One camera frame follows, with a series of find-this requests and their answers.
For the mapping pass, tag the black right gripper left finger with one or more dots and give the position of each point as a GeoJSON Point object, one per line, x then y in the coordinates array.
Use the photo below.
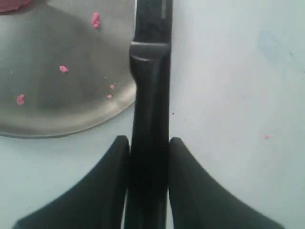
{"type": "Point", "coordinates": [95, 202]}

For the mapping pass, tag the black knife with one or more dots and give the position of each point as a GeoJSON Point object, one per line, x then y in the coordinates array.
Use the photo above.
{"type": "Point", "coordinates": [150, 65]}

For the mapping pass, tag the pink dough lump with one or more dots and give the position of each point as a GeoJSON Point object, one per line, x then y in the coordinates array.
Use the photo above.
{"type": "Point", "coordinates": [11, 5]}

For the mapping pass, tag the round steel plate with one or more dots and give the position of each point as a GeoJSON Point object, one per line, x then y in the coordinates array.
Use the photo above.
{"type": "Point", "coordinates": [64, 66]}

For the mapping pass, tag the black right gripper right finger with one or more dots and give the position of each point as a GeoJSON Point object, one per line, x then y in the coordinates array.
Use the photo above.
{"type": "Point", "coordinates": [199, 202]}

